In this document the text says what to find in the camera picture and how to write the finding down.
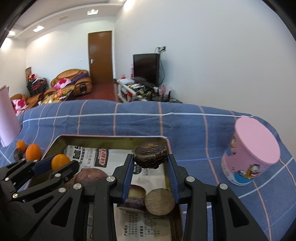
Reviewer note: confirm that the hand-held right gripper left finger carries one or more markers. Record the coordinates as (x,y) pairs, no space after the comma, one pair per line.
(128,180)

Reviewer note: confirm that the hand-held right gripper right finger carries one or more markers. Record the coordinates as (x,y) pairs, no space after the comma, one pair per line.
(173,180)

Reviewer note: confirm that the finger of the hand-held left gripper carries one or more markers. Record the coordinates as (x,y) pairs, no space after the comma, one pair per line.
(44,165)
(67,170)

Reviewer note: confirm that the orange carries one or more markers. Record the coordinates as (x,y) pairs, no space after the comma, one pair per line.
(33,152)
(21,145)
(59,162)

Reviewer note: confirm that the cut purple sweet potato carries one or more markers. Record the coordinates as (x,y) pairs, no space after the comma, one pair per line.
(137,197)

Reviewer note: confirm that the whole purple sweet potato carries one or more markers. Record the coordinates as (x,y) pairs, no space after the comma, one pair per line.
(90,176)

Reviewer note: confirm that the cut brown taro root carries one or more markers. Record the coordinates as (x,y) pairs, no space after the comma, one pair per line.
(159,201)

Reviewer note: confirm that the dark purple passion fruit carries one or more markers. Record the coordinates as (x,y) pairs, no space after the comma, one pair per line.
(17,154)

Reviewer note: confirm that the dark brown mushroom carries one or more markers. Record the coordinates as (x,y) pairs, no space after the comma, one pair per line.
(150,154)

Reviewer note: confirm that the pink tin box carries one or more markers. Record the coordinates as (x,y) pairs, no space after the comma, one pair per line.
(104,142)

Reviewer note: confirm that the printed paper leaflet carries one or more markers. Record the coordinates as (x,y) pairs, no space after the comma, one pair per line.
(138,228)

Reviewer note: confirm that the blue plaid cloth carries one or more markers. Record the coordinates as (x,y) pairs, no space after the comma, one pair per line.
(185,129)

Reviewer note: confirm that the pink electric kettle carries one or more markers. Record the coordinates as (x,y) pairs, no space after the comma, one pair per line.
(8,120)

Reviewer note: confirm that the pink floral armchair cushion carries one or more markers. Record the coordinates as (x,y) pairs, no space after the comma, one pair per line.
(18,104)

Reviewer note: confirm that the coffee table with snacks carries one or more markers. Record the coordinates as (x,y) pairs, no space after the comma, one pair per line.
(55,97)

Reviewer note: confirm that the black rack with clothes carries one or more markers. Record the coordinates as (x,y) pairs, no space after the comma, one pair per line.
(37,87)

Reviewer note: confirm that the black router with antennas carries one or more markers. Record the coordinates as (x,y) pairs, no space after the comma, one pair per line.
(161,97)

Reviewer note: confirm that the brown leather sofa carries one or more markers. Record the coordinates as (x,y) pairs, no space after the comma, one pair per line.
(81,87)

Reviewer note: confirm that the pink cartoon cup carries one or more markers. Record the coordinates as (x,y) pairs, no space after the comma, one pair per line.
(252,143)

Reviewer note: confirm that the white television stand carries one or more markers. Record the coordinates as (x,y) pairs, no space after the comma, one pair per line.
(126,91)

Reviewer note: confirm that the purple blanket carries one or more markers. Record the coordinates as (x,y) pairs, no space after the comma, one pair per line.
(79,77)

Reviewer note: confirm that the white flat box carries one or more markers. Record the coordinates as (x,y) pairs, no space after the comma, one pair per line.
(126,81)

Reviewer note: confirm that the tall pink box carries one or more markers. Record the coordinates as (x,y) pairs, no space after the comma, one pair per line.
(132,71)

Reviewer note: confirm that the black television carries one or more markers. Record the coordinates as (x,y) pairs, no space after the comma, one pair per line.
(145,68)

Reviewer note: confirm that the brown wooden door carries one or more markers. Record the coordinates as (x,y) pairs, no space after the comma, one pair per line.
(100,58)

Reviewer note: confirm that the square ceiling light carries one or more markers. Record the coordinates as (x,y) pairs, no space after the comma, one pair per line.
(93,12)
(38,29)

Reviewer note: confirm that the brown wall hanging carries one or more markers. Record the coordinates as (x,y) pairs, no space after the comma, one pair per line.
(28,71)

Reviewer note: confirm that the wall power socket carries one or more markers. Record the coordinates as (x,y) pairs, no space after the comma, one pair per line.
(162,49)

